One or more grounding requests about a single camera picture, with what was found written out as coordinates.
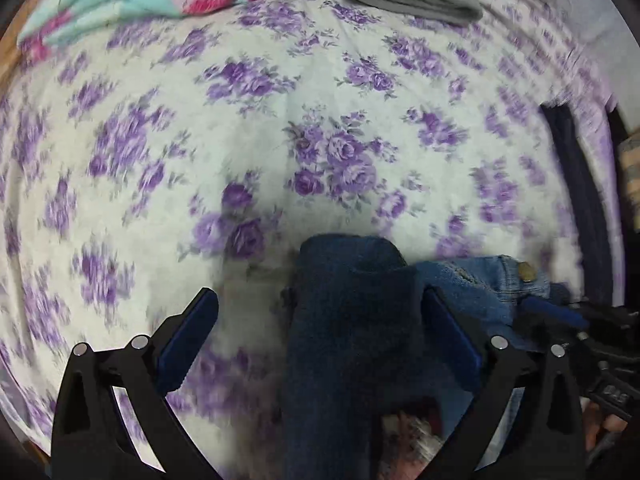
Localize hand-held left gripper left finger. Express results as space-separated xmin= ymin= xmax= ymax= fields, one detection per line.
xmin=50 ymin=287 xmax=221 ymax=480

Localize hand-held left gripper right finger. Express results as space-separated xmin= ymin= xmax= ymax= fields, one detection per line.
xmin=422 ymin=286 xmax=587 ymax=480

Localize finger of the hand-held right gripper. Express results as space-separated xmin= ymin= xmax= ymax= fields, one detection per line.
xmin=520 ymin=296 xmax=592 ymax=332

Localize blue denim pants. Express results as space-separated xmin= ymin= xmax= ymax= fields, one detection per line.
xmin=280 ymin=234 xmax=568 ymax=480

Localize person's right hand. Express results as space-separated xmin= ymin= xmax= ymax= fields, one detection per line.
xmin=581 ymin=397 xmax=628 ymax=456

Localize dark cloth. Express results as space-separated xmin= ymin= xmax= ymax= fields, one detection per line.
xmin=541 ymin=101 xmax=628 ymax=308

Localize purple floral bedsheet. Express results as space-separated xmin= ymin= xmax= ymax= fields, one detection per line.
xmin=0 ymin=0 xmax=623 ymax=480

